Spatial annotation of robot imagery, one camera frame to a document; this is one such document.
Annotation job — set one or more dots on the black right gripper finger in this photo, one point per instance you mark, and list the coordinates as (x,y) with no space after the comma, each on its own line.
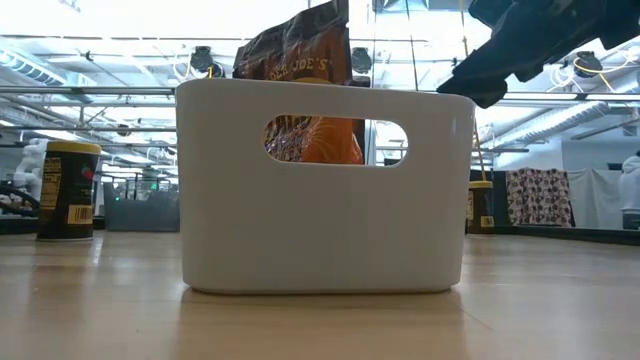
(480,80)

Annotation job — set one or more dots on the yellow lid spice jar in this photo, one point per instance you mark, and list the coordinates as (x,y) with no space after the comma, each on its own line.
(67,200)
(482,210)

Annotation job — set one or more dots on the orange taco mix packet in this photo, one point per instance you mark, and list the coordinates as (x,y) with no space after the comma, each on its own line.
(300,55)

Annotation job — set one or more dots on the brown patterned cloth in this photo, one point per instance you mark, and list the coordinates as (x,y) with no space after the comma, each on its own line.
(540,197)

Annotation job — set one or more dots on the white hanging sheet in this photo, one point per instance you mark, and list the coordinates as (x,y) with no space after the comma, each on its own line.
(595,195)

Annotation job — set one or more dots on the person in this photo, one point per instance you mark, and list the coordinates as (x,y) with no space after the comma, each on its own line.
(631,185)

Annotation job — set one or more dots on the grey plastic bin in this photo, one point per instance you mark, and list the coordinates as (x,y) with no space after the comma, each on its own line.
(142,215)

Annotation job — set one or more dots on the white robot figure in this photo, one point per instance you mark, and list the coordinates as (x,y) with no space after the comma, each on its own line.
(30,170)

